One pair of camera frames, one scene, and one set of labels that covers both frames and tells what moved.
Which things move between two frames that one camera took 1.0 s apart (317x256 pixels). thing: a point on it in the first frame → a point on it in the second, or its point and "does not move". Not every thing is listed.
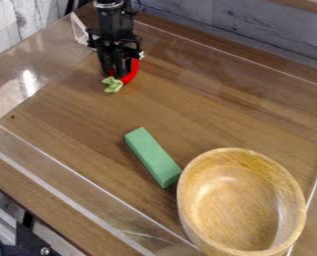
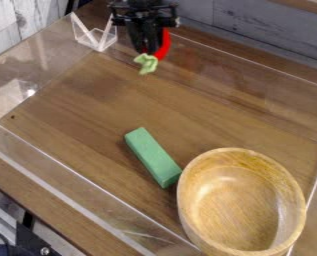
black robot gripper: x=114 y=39 → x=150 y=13
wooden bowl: x=241 y=204 does not move
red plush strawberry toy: x=115 y=84 → x=147 y=61
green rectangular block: x=159 y=164 does not move
